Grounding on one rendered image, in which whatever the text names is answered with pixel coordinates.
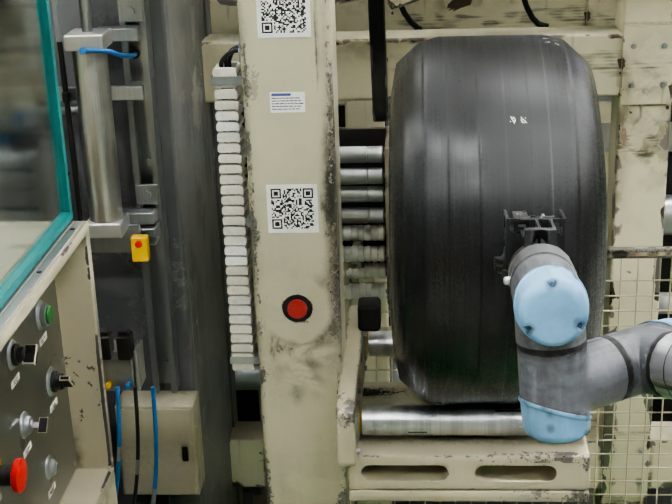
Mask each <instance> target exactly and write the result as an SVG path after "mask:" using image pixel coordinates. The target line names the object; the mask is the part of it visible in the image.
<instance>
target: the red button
mask: <svg viewBox="0 0 672 504"><path fill-rule="evenodd" d="M287 311H288V314H289V315H290V316H291V317H293V318H295V319H300V318H302V317H304V316H305V315H306V313H307V305H306V303H305V302H304V301H302V300H299V299H295V300H292V301H291V302H290V303H289V304H288V307H287Z"/></svg>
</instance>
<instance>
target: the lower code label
mask: <svg viewBox="0 0 672 504"><path fill-rule="evenodd" d="M266 196H267V215H268V233H319V221H318V195H317V184H279V185H266Z"/></svg>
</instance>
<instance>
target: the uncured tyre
mask: <svg viewBox="0 0 672 504"><path fill-rule="evenodd" d="M540 37H548V38H552V39H556V40H560V41H561V43H562V46H563V47H560V46H556V45H552V44H542V40H541V38H540ZM515 112H529V126H530V128H508V127H507V113H515ZM504 209H506V211H507V214H508V218H512V211H524V210H525V211H527V214H528V216H530V214H531V215H536V216H541V214H544V215H545V216H555V218H559V209H561V210H562V211H563V213H564V215H565V217H566V241H565V253H566V254H567V255H568V256H569V258H570V260H571V262H572V264H573V266H574V268H575V270H576V272H577V276H578V278H579V279H580V281H581V282H582V283H583V285H584V287H585V289H586V292H587V294H588V299H589V317H588V321H587V324H586V337H587V340H589V339H593V338H596V337H599V336H600V334H601V326H602V317H603V308H604V299H605V287H606V271H607V242H608V209H607V179H606V163H605V150H604V140H603V132H602V124H601V116H600V108H599V101H598V94H597V89H596V84H595V79H594V75H593V72H592V69H591V67H590V64H589V63H588V62H587V61H586V60H585V59H584V58H583V57H582V56H581V55H580V54H579V53H578V52H577V51H575V50H574V49H573V48H572V47H571V46H570V45H569V44H568V43H567V42H565V41H564V40H563V39H560V38H556V37H552V36H548V35H544V34H530V35H483V36H452V37H443V36H438V37H434V38H431V39H428V40H425V41H421V42H419V43H418V44H417V45H415V46H414V47H413V48H412V49H411V50H410V51H409V52H408V53H407V54H406V55H405V56H404V57H403V58H402V59H401V60H400V61H399V62H398V63H397V64H396V68H395V73H394V79H393V85H392V91H391V97H390V112H389V257H390V300H391V327H392V343H393V349H394V354H395V360H396V365H397V370H398V375H399V379H400V380H401V381H402V382H403V383H404V384H405V385H406V386H407V387H409V388H410V389H411V390H412V391H413V392H414V393H415V394H416V395H417V396H418V397H420V398H421V399H422V400H424V401H428V402H431V403H435V404H438V405H521V404H520V401H519V400H518V396H519V395H520V393H519V376H518V360H517V343H516V337H515V320H514V310H513V300H512V296H511V291H510V286H509V285H505V284H504V283H503V279H502V274H496V271H495V270H494V257H500V256H502V254H503V249H504V247H505V241H504V228H503V210H504Z"/></svg>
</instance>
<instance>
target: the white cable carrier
mask: <svg viewBox="0 0 672 504"><path fill-rule="evenodd" d="M228 66H230V67H227V66H225V65H224V63H223V67H219V63H218V64H217V65H216V66H215V68H214V69H213V77H231V76H242V71H239V70H240V69H241V65H240V62H238V61H231V65H228ZM213 87H214V88H216V90H215V91H214V98H215V99H217V100H216V102H215V110H218V111H217V112H216V114H215V117H216V120H217V121H218V122H217V124H216V130H217V131H219V133H218V134H217V141H218V142H220V143H219V144H218V152H219V153H220V155H219V158H218V159H219V163H221V164H220V166H219V173H220V174H221V176H220V184H222V186H221V189H220V190H221V194H223V196H222V198H221V203H222V205H223V207H222V214H223V215H224V216H223V220H222V221H223V225H225V226H224V228H223V234H224V235H225V238H224V245H226V246H225V250H224V252H225V255H227V256H226V258H225V264H226V265H227V267H226V274H227V275H228V276H227V285H228V288H227V293H228V295H229V297H228V303H229V304H230V305H229V314H230V316H229V323H231V325H230V332H231V333H232V334H231V342H232V345H231V351H232V352H233V353H232V357H259V354H258V347H257V342H256V339H257V334H256V333H255V330H256V324H255V323H254V322H255V320H256V317H255V314H254V311H255V306H254V304H253V303H254V295H253V292H254V287H253V285H252V283H253V277H252V276H251V275H252V272H253V270H252V267H251V264H252V257H251V256H250V255H251V247H250V244H251V239H250V237H249V235H250V228H249V227H248V226H251V220H250V214H249V208H248V207H247V205H248V203H249V202H248V198H247V197H246V196H247V195H248V188H247V187H246V185H247V178H246V177H245V175H246V174H247V169H246V167H245V164H246V158H245V157H244V154H245V153H246V150H245V147H244V146H243V144H244V143H245V138H244V136H243V133H244V126H243V125H242V123H243V122H244V118H243V115H241V113H242V112H243V106H242V105H241V104H240V103H241V102H242V95H241V94H240V91H241V90H242V85H213ZM232 367H233V370H254V364H233V366H232Z"/></svg>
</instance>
